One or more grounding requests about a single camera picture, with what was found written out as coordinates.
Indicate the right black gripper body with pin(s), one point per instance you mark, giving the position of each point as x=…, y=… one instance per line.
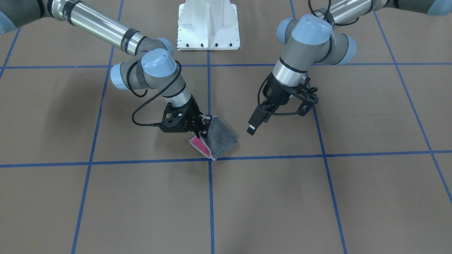
x=191, y=110

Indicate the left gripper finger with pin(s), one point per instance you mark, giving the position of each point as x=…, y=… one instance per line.
x=268, y=109
x=255, y=120

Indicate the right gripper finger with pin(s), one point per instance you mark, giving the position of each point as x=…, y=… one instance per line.
x=204, y=125

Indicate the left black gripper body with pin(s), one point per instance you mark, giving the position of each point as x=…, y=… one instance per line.
x=275, y=90

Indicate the pink and grey towel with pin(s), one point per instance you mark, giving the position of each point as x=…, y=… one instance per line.
x=219, y=140

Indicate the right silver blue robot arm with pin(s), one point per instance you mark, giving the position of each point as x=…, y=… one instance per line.
x=152, y=65

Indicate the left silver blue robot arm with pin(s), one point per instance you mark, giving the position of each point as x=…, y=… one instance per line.
x=311, y=39

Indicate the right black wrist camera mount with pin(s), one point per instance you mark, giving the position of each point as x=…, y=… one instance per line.
x=175, y=119

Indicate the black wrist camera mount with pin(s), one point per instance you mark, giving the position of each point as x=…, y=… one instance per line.
x=175, y=119
x=306, y=95

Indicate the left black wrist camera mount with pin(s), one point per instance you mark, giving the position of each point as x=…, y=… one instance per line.
x=306, y=95

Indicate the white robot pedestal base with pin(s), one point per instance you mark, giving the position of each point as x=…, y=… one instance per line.
x=208, y=25

